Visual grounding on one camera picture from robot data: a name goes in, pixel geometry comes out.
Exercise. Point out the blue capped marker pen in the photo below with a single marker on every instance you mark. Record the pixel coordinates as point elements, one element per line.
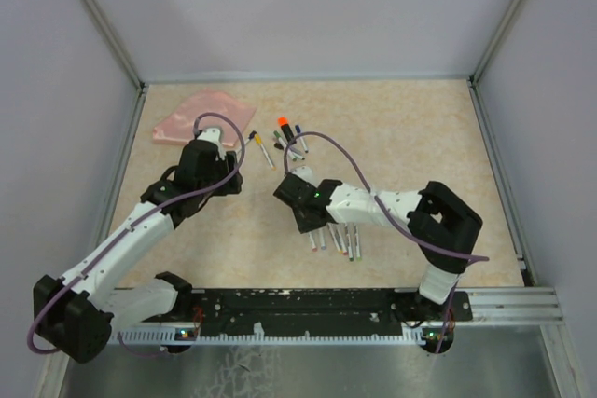
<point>301,139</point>

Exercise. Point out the orange white marker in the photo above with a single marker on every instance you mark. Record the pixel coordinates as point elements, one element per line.
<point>264,151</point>

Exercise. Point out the lavender marker pen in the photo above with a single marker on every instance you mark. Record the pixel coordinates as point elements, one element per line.
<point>321,238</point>

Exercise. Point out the yellow capped marker pen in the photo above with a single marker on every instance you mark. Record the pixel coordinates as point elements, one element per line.
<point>335,237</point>

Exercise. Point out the magenta capped marker pen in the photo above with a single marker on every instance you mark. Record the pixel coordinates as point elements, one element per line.
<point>343,235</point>

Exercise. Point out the pink capped marker pen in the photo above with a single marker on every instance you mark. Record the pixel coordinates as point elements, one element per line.
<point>314,246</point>

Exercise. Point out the light green capped marker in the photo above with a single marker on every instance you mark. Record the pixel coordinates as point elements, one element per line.
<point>357,243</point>

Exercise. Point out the dark green capped marker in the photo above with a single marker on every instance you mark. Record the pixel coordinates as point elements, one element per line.
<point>348,240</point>

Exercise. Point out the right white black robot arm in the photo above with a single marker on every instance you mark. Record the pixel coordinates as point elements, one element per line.
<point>441,224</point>

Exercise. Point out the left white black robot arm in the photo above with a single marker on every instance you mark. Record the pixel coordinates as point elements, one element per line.
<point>78,312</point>

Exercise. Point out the orange capped black highlighter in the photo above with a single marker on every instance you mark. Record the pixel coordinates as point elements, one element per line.
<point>286,130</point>

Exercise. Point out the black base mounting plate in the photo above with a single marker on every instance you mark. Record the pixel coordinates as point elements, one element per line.
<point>313,312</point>

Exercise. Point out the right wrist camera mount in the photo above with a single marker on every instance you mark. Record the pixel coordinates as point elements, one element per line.
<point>305,173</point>

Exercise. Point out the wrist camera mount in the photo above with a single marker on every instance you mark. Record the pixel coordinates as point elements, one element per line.
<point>210,134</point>
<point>305,173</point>

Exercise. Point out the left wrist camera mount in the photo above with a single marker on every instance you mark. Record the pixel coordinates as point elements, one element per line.
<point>210,134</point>

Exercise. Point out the aluminium frame rail left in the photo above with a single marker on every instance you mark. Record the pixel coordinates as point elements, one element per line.
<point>113,41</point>

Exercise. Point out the aluminium frame rail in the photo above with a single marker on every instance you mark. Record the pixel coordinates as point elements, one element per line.
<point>113,41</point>
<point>499,37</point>

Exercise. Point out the white slotted cable duct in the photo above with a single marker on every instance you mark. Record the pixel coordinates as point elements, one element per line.
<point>145,335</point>

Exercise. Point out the aluminium frame rail right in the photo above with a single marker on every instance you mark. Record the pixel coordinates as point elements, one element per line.
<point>499,37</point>

